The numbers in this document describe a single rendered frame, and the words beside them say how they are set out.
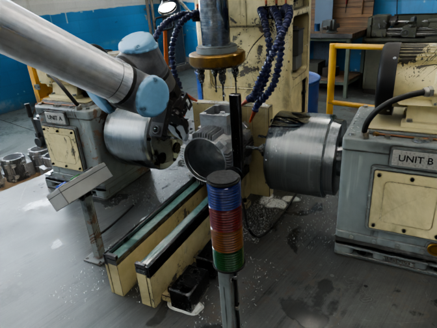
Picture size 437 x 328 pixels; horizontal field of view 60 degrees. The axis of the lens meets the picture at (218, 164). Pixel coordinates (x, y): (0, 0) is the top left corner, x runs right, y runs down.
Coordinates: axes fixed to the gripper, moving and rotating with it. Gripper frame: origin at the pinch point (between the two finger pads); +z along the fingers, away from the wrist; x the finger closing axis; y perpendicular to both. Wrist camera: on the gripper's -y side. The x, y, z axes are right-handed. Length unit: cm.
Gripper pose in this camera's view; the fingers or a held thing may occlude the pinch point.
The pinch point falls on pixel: (183, 139)
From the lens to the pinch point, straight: 121.5
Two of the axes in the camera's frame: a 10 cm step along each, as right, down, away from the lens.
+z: 2.8, 5.9, 7.6
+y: 3.6, -8.0, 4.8
